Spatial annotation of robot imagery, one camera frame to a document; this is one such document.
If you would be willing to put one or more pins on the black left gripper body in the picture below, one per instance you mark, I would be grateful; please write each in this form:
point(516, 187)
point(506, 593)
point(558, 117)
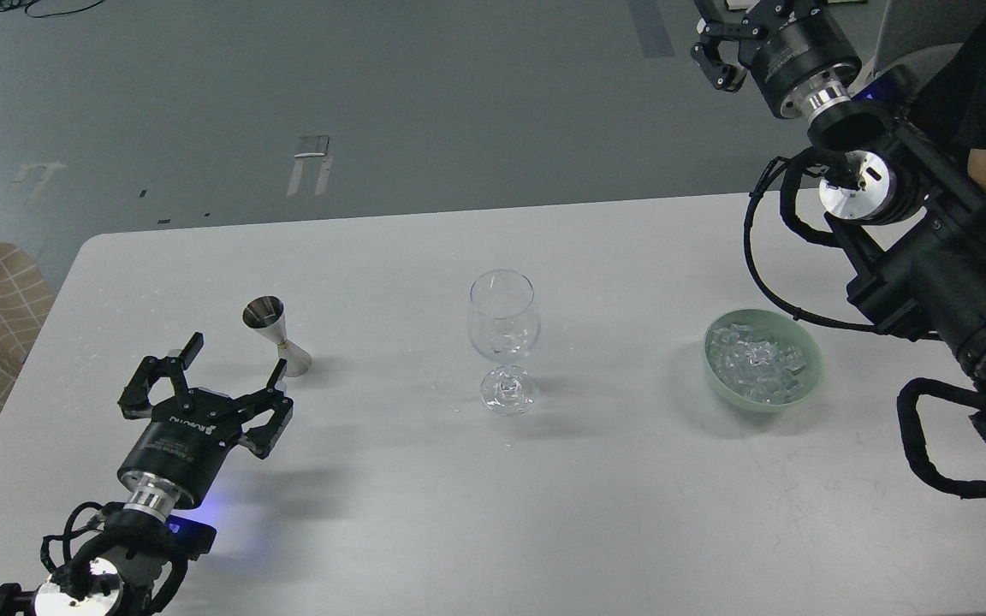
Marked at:
point(176, 460)

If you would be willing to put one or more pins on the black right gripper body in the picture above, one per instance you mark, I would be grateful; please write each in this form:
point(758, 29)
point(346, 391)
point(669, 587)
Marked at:
point(792, 54)

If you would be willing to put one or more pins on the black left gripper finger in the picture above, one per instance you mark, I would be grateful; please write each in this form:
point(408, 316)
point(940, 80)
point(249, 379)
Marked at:
point(134, 401)
point(271, 399)

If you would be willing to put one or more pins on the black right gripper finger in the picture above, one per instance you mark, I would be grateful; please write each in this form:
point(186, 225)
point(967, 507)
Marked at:
point(779, 19)
point(706, 53)

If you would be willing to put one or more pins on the steel double jigger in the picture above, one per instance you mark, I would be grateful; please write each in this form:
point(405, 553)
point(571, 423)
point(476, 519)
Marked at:
point(266, 315)

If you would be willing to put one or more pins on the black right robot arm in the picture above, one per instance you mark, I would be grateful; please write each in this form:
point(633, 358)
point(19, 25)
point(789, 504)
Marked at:
point(910, 221)

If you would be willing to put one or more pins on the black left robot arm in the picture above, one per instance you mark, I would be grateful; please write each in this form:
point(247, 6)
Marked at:
point(131, 557)

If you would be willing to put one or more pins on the clear wine glass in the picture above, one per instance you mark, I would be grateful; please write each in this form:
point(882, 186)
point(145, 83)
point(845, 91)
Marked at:
point(504, 326)

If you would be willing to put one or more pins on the pile of ice cubes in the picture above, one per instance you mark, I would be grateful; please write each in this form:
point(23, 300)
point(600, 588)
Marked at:
point(757, 365)

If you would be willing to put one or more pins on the white office chair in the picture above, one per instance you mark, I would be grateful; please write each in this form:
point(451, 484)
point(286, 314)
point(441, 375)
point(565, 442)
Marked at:
point(922, 37)

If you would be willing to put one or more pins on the green bowl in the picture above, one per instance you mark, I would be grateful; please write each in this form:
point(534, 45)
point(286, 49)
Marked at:
point(787, 330)

